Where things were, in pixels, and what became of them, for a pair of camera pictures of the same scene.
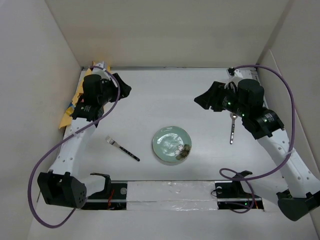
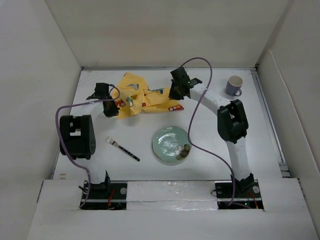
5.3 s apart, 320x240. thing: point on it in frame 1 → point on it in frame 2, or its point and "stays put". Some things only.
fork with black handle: x=111 y=141 stays put
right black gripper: x=212 y=96 → x=173 y=95
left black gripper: x=108 y=82 → x=113 y=112
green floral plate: x=172 y=144 stays put
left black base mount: x=112 y=198 stays put
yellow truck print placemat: x=68 y=116 → x=134 y=97
